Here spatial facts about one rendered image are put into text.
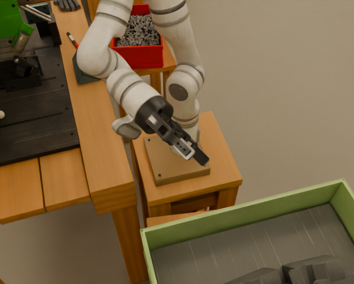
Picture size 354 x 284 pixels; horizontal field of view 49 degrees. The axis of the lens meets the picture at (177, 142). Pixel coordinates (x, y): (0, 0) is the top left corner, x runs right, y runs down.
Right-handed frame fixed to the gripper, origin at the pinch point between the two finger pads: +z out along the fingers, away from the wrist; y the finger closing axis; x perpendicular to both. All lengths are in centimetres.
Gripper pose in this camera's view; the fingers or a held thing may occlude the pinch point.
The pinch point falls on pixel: (197, 158)
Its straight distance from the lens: 72.5
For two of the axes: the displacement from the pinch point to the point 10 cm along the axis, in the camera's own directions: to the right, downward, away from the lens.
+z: 6.6, 6.6, -3.7
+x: -6.7, 7.4, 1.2
